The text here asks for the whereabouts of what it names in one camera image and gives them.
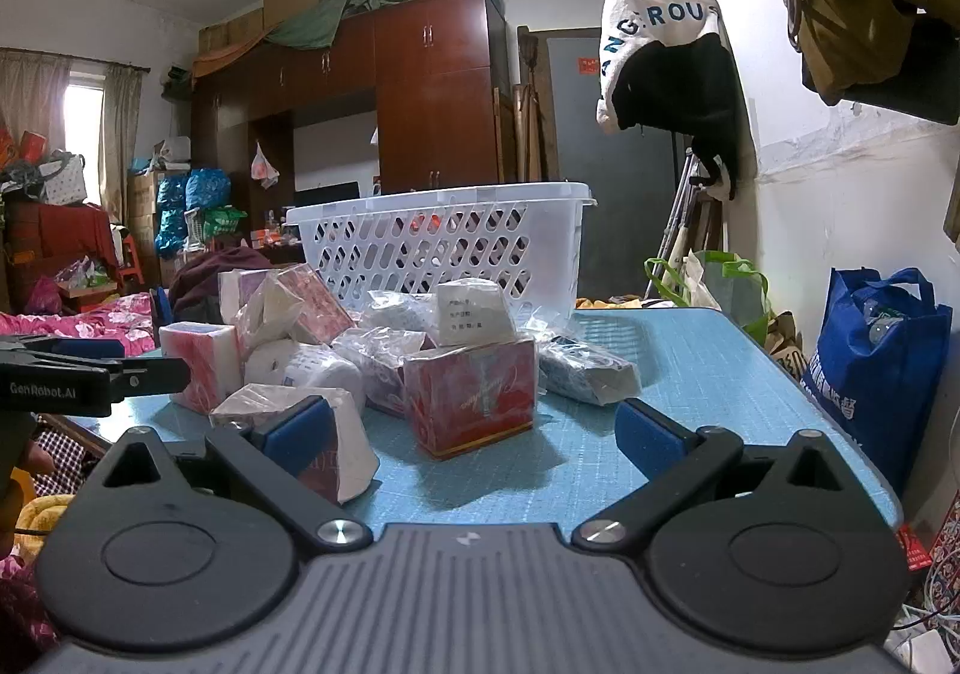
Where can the brown patterned bag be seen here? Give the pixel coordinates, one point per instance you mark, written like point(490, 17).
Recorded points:
point(787, 344)

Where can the metal crutches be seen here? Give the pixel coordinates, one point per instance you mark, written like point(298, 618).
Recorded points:
point(686, 209)

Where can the pink floral blanket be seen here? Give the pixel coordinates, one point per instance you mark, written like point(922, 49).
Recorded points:
point(90, 325)

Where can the maroon cloth pile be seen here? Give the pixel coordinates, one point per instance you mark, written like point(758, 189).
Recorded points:
point(214, 280)

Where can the pink plastic packet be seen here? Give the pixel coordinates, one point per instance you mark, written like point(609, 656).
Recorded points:
point(375, 363)

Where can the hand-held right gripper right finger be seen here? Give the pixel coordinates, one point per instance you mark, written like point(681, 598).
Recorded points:
point(649, 435)

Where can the large white pink tissue pack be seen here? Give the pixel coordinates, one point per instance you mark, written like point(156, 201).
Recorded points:
point(352, 449)

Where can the brown wooden wardrobe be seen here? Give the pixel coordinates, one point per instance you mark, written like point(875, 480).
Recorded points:
point(435, 104)

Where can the red cloth covered cabinet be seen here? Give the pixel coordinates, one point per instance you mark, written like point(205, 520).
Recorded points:
point(60, 231)

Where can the white and black hanging jacket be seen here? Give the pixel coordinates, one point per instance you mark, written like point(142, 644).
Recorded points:
point(660, 89)

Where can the wrapped white paper roll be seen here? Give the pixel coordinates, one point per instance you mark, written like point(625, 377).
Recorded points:
point(300, 366)

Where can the blue tote bag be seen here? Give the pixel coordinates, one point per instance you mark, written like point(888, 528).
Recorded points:
point(870, 374)

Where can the beige curtain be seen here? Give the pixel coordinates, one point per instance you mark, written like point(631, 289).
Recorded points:
point(34, 96)
point(120, 141)

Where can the white plastic laundry basket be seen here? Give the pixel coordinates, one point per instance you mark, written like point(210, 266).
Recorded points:
point(450, 246)

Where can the dark television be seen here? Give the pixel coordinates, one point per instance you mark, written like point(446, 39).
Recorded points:
point(328, 195)

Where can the green cloth bundle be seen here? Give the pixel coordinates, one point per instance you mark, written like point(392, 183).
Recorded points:
point(322, 21)

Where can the red plastic stool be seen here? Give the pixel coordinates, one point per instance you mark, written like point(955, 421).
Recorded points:
point(129, 258)

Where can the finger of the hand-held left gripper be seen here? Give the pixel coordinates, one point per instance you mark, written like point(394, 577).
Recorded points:
point(154, 375)
point(97, 348)

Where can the clear wrapped white roll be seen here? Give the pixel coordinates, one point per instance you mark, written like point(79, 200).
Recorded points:
point(401, 312)

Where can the green white plastic bag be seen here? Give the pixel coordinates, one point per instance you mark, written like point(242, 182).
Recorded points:
point(223, 222)

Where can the grey door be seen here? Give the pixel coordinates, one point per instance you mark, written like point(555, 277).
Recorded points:
point(581, 156)

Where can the wooden planks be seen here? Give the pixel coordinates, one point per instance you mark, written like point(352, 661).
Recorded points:
point(536, 119)

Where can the window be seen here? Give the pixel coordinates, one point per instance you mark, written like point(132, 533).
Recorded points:
point(84, 141)

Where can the white box in plastic bag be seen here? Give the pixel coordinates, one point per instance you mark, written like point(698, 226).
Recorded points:
point(472, 310)

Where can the white hanging plastic bag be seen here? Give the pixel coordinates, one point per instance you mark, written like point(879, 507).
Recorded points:
point(264, 167)

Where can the pink patterned tissue pack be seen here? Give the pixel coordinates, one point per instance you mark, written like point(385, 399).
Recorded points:
point(315, 303)

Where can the red cardboard box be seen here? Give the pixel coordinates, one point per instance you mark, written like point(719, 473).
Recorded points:
point(472, 396)

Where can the blue plastic bag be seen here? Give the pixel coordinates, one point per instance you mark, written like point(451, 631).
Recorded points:
point(170, 216)
point(208, 190)

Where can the pale pink tissue pack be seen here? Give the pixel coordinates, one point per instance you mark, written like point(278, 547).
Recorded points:
point(241, 295)

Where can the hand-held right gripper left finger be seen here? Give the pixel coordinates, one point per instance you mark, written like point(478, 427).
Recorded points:
point(300, 435)

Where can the checkered cloth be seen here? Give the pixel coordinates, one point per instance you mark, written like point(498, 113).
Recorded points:
point(71, 453)

